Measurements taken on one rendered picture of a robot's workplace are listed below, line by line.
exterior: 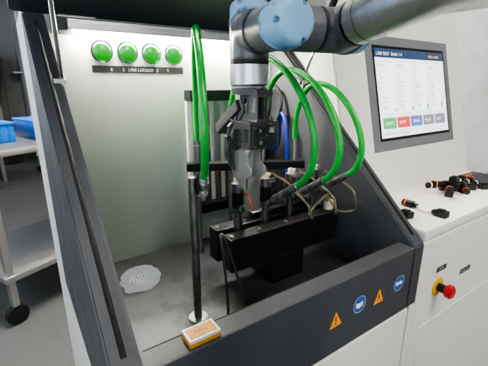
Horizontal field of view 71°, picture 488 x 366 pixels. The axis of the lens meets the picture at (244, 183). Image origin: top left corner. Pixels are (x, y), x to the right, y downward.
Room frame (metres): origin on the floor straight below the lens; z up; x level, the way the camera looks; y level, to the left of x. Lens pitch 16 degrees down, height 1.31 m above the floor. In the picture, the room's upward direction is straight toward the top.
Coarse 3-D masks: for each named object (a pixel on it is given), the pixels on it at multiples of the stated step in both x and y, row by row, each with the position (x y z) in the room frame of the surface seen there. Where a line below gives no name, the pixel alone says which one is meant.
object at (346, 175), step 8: (304, 88) 0.90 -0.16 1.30; (312, 88) 0.89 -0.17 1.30; (328, 88) 0.84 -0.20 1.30; (336, 88) 0.82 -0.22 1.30; (344, 96) 0.80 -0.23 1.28; (344, 104) 0.79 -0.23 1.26; (296, 112) 0.93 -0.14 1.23; (352, 112) 0.77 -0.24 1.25; (296, 120) 0.93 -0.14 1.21; (352, 120) 0.77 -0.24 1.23; (296, 128) 0.93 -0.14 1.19; (360, 128) 0.76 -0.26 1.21; (296, 136) 0.93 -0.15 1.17; (360, 136) 0.75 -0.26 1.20; (296, 144) 0.93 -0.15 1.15; (360, 144) 0.75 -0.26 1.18; (296, 152) 0.93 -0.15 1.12; (360, 152) 0.75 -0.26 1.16; (360, 160) 0.75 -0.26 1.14; (352, 168) 0.76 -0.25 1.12; (336, 176) 0.80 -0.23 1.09; (344, 176) 0.78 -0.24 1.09; (328, 184) 0.81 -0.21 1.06; (336, 184) 0.80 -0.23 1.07
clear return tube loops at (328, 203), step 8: (296, 168) 0.83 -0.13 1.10; (288, 184) 0.77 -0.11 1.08; (296, 192) 0.75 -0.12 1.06; (328, 192) 0.77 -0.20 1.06; (304, 200) 0.72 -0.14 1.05; (320, 200) 0.83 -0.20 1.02; (328, 200) 0.86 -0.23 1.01; (312, 208) 0.78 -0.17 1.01; (328, 208) 0.85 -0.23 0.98; (336, 208) 0.76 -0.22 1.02; (312, 216) 0.71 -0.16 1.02
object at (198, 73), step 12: (192, 36) 0.78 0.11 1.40; (192, 48) 0.82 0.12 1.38; (192, 60) 0.85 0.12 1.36; (192, 72) 0.86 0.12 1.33; (204, 72) 0.57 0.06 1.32; (192, 84) 0.88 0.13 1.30; (204, 84) 0.55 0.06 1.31; (192, 96) 0.89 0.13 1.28; (204, 96) 0.54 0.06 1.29; (204, 108) 0.53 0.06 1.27; (204, 120) 0.53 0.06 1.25; (204, 132) 0.53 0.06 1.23; (204, 144) 0.53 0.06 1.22; (204, 156) 0.53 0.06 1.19; (204, 168) 0.55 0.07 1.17; (204, 180) 0.57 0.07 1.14
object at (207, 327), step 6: (204, 324) 0.43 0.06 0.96; (210, 324) 0.43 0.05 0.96; (186, 330) 0.41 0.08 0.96; (192, 330) 0.41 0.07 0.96; (198, 330) 0.41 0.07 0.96; (204, 330) 0.41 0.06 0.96; (210, 330) 0.41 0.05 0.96; (192, 336) 0.40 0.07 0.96; (198, 336) 0.40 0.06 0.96; (210, 336) 0.41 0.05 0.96; (216, 336) 0.41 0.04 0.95; (186, 342) 0.40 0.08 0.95; (198, 342) 0.40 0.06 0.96; (204, 342) 0.40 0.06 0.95; (192, 348) 0.39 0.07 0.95
